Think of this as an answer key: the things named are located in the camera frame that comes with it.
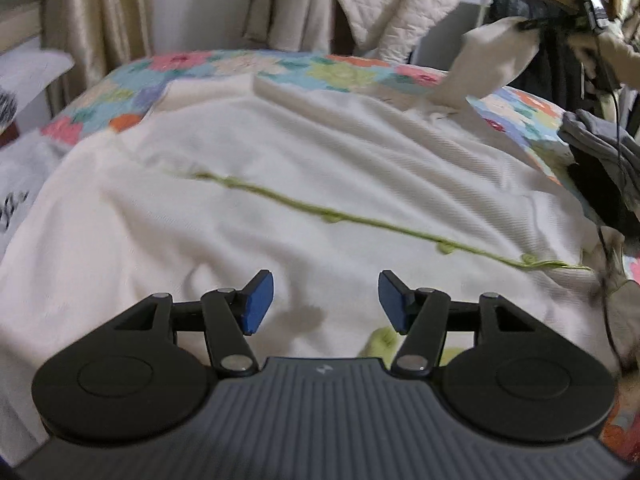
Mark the beige hanging cloth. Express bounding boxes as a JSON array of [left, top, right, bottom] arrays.
[[244, 0, 335, 55]]

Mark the grey cloth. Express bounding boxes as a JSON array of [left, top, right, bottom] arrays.
[[556, 109, 640, 177]]

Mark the floral quilt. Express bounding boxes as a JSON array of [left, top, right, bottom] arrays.
[[40, 49, 640, 461]]

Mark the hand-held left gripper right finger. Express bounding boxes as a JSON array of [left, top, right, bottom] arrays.
[[378, 270, 566, 378]]

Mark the cream garment with green trim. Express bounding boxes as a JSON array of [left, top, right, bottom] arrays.
[[0, 15, 621, 461]]

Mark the person's right hand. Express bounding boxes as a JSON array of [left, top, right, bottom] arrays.
[[570, 17, 640, 86]]

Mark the black cable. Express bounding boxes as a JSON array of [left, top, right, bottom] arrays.
[[595, 35, 633, 373]]

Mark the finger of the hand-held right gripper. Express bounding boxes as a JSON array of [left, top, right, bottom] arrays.
[[517, 14, 583, 32]]

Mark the golden curtain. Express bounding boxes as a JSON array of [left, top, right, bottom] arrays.
[[42, 0, 157, 116]]

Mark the cat print pillow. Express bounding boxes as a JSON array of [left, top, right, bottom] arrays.
[[0, 49, 76, 241]]

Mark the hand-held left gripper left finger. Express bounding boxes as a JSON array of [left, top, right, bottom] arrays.
[[82, 270, 274, 376]]

